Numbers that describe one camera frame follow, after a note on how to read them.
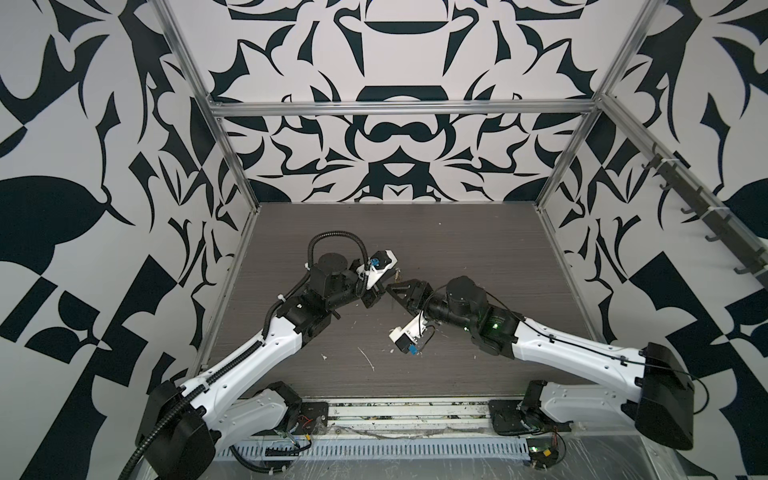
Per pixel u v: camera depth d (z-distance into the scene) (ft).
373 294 2.10
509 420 2.42
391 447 2.34
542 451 2.33
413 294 2.05
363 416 2.49
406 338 2.02
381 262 1.96
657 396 1.31
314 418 2.43
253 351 1.54
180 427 1.25
